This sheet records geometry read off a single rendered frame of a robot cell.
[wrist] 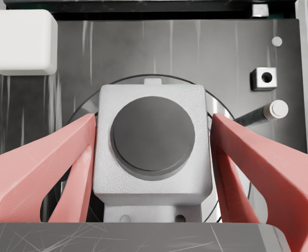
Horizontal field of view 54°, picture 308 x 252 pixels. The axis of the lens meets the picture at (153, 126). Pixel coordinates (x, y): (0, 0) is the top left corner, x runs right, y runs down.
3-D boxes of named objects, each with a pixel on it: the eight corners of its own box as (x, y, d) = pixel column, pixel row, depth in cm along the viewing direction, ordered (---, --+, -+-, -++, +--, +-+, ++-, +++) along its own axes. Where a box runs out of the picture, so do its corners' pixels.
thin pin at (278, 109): (235, 133, 21) (289, 117, 13) (224, 133, 21) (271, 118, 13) (235, 121, 21) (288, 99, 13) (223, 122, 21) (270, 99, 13)
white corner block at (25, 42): (64, 81, 26) (47, 67, 22) (10, 82, 26) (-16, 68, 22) (65, 28, 26) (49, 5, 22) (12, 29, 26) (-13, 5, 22)
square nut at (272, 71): (272, 90, 24) (277, 87, 23) (252, 90, 24) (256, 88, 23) (271, 70, 24) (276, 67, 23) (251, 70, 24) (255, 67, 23)
